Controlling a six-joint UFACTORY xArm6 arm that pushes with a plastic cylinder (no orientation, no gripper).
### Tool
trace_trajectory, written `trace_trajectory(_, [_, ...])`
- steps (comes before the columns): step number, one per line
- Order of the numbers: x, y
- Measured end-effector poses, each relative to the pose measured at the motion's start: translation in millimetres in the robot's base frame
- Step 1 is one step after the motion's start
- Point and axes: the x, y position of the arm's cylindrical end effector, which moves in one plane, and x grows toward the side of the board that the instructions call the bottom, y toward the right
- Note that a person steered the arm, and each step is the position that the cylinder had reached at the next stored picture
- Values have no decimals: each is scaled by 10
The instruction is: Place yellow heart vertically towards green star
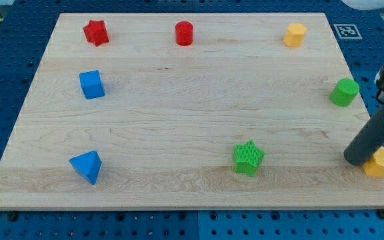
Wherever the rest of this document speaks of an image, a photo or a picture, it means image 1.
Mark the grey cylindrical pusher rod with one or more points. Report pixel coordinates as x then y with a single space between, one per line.
367 141

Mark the yellow heart block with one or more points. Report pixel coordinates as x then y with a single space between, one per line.
374 166

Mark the green star block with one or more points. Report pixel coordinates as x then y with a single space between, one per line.
247 158

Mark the red star block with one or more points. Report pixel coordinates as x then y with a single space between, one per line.
96 33

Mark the green cylinder block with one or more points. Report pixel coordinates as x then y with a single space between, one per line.
344 92

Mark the white fiducial marker tag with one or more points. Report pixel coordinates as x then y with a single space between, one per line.
347 31

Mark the yellow hexagon block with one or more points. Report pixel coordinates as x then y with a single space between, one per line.
295 35

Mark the wooden board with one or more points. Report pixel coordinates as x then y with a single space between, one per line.
171 115

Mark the red cylinder block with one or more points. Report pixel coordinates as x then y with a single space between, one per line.
184 33

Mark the blue cube block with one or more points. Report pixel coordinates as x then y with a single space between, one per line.
91 84

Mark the blue triangle block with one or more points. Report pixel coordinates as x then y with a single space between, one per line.
87 165

